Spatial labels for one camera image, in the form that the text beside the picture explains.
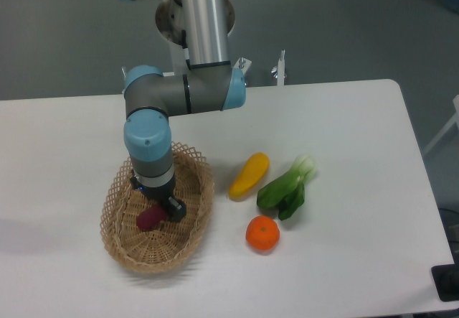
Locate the green bok choy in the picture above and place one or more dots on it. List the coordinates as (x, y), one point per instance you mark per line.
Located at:
(288, 192)

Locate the white metal base frame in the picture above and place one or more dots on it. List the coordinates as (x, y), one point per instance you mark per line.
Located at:
(277, 73)

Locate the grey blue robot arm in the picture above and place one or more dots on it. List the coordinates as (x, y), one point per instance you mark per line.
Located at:
(208, 83)

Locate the purple sweet potato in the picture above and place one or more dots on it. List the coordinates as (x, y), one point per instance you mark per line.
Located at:
(151, 217)

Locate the yellow squash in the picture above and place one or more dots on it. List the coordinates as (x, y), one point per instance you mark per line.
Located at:
(253, 170)

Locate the black box at table edge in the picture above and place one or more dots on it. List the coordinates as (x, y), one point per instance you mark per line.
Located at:
(446, 281)

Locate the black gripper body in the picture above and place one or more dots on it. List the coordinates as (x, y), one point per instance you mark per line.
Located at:
(163, 194)

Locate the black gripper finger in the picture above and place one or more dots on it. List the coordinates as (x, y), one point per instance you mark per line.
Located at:
(176, 209)

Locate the woven wicker basket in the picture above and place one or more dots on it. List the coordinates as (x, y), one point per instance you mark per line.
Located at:
(168, 245)

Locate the white table leg frame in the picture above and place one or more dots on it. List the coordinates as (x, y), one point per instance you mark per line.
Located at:
(445, 131)

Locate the orange tangerine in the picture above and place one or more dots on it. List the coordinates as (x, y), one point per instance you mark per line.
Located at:
(262, 233)

